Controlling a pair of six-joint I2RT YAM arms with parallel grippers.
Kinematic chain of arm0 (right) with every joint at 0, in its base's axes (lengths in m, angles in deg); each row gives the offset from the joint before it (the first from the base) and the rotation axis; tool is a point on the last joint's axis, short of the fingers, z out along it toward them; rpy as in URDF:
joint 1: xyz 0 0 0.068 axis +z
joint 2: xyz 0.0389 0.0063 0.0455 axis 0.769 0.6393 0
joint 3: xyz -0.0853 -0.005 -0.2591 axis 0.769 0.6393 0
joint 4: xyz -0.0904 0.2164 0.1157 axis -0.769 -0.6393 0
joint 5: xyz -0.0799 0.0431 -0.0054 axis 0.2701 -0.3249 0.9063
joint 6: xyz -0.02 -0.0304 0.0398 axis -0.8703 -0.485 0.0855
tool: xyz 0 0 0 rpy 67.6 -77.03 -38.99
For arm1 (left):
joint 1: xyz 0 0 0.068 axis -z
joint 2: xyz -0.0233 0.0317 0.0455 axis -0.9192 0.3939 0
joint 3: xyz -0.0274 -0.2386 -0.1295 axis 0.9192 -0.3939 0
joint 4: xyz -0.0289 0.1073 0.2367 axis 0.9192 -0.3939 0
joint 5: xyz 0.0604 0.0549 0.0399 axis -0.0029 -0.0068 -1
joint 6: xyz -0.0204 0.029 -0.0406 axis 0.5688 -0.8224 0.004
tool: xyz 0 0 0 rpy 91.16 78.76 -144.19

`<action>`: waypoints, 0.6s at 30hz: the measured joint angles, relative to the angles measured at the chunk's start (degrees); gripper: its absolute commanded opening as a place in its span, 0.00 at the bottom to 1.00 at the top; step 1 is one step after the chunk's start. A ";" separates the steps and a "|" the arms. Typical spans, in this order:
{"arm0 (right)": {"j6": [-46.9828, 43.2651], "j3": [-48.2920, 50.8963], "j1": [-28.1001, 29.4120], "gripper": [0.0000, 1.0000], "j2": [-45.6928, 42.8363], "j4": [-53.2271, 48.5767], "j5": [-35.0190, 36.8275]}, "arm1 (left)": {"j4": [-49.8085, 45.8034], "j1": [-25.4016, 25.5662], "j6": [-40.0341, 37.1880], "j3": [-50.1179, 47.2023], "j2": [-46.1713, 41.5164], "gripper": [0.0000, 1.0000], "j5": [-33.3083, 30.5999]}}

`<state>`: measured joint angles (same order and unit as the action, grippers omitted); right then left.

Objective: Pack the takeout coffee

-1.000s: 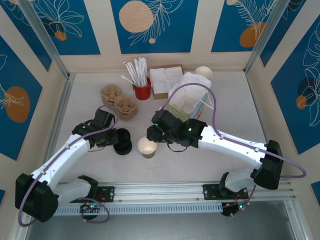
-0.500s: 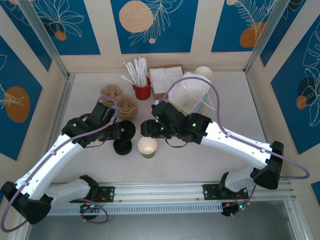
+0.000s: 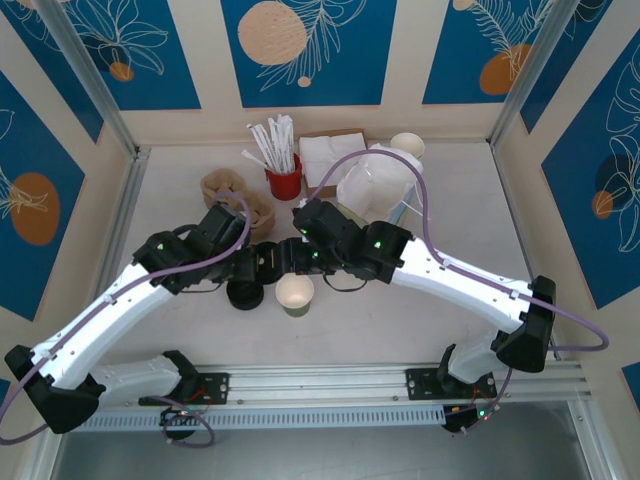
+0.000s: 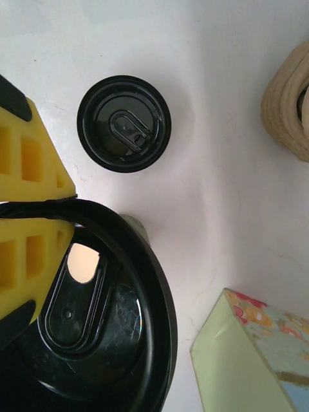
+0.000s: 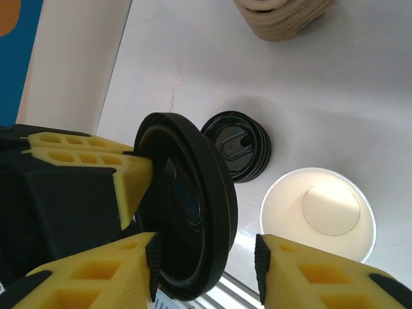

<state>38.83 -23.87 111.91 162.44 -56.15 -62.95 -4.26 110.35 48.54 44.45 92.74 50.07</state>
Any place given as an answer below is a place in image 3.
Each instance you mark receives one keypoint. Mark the painted print paper gift bag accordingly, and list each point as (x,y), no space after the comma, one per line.
(372,185)

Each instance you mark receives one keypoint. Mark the green paper coffee cup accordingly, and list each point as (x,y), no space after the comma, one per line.
(295,295)

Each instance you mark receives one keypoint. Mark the brown pulp cup carrier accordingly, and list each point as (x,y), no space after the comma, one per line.
(270,226)
(212,181)

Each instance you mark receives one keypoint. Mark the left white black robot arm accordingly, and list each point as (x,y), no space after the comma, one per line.
(90,320)

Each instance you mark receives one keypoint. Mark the red straw holder cup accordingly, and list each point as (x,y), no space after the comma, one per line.
(285,185)

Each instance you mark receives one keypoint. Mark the black cup lid stack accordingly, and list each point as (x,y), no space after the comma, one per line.
(245,300)

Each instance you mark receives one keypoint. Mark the white napkin stack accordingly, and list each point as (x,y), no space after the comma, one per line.
(325,150)

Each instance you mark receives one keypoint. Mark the stacked paper cups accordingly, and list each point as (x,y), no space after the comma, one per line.
(407,145)

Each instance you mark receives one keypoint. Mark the black controller board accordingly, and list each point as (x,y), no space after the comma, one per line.
(462,417)
(177,417)

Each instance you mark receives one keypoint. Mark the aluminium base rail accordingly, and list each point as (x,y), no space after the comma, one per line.
(320,380)

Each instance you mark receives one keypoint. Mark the aluminium frame post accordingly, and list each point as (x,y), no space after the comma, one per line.
(530,70)
(595,445)
(42,450)
(85,65)

